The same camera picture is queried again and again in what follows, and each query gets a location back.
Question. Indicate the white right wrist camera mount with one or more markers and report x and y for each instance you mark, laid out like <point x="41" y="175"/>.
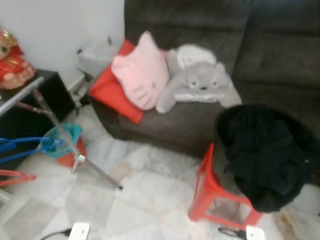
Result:
<point x="255" y="234"/>

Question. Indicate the silver metal clothes rail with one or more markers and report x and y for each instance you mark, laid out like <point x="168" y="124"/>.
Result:
<point x="20" y="96"/>

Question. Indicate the red plastic hanger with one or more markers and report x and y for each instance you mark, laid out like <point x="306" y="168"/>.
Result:
<point x="20" y="176"/>

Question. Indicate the red laughing buddha statue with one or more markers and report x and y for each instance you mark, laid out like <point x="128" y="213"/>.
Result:
<point x="12" y="70"/>

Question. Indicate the grey totoro plush pillow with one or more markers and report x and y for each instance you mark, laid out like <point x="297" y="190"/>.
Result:
<point x="200" y="80"/>

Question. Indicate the orange bin with teal bag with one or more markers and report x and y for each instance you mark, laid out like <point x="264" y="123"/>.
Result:
<point x="75" y="131"/>

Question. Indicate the dark grey fabric sofa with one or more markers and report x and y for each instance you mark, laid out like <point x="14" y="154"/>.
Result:
<point x="280" y="60"/>

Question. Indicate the pink cat face pillow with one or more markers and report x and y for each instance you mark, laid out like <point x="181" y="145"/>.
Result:
<point x="140" y="75"/>

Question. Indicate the light grey sleeping totoro plush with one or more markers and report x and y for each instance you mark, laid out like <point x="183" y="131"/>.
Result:
<point x="195" y="54"/>

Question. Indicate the lace covered side table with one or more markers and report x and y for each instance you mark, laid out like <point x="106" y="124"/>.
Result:
<point x="97" y="57"/>

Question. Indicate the black tv console cabinet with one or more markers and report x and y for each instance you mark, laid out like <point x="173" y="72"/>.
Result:
<point x="50" y="100"/>

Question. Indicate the red plastic stool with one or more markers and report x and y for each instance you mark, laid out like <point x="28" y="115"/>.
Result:
<point x="205" y="195"/>

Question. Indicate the blue plastic hanger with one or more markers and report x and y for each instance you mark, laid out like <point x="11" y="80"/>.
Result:
<point x="25" y="139"/>

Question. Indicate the black jacket with green logo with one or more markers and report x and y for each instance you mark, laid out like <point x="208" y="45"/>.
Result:
<point x="260" y="155"/>

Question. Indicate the red cushion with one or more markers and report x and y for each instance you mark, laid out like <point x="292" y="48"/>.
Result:
<point x="107" y="95"/>

